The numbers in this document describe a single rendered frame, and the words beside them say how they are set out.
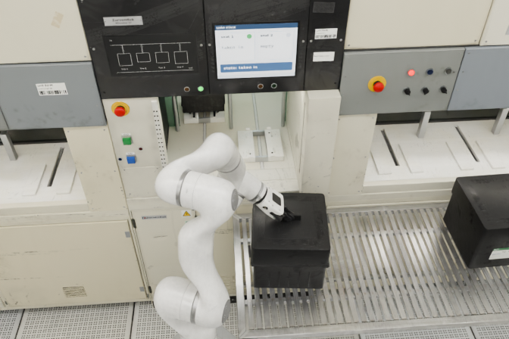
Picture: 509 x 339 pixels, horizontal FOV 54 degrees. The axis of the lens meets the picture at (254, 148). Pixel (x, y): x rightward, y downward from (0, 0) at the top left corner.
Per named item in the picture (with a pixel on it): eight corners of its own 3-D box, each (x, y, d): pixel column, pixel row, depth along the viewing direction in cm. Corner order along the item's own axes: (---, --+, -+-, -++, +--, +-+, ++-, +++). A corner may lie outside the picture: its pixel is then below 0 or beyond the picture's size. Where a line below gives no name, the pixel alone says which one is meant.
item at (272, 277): (254, 232, 217) (254, 206, 206) (318, 234, 216) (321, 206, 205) (253, 287, 196) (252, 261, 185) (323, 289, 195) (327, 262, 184)
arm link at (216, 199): (186, 299, 159) (234, 313, 155) (170, 326, 149) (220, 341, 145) (189, 161, 137) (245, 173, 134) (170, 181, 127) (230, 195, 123)
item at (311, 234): (250, 266, 185) (250, 244, 177) (252, 207, 207) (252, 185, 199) (329, 268, 185) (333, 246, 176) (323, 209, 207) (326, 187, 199)
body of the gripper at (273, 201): (264, 198, 175) (286, 213, 180) (265, 178, 183) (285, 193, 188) (249, 208, 179) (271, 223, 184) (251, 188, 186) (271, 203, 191)
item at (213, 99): (180, 119, 255) (173, 66, 235) (182, 96, 271) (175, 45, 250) (228, 117, 257) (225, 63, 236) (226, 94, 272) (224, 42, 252)
